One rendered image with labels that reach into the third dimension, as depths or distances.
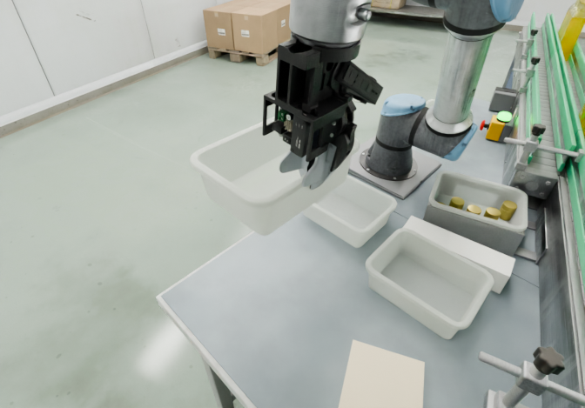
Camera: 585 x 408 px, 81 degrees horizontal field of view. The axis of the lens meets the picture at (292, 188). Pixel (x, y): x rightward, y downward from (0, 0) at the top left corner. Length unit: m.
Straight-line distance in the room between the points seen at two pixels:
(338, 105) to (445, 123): 0.62
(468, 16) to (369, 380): 0.66
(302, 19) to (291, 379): 0.59
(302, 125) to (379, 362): 0.43
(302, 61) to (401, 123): 0.74
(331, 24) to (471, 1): 0.46
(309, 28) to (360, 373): 0.52
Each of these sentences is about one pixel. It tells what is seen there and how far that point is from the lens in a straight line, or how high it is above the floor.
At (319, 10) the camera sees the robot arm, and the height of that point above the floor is 1.34.
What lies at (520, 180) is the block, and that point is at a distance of 1.11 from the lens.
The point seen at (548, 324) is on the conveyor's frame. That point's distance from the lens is 0.86.
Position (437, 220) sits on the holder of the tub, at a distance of 0.97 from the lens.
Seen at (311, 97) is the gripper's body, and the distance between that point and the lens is 0.36.
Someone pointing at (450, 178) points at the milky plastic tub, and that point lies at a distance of 1.08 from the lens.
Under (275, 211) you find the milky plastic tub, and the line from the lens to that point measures 0.46.
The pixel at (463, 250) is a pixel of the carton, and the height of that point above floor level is 0.81.
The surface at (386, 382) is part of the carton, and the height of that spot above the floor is 0.82.
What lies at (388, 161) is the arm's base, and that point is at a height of 0.82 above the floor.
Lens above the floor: 1.40
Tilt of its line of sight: 38 degrees down
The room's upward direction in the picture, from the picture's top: straight up
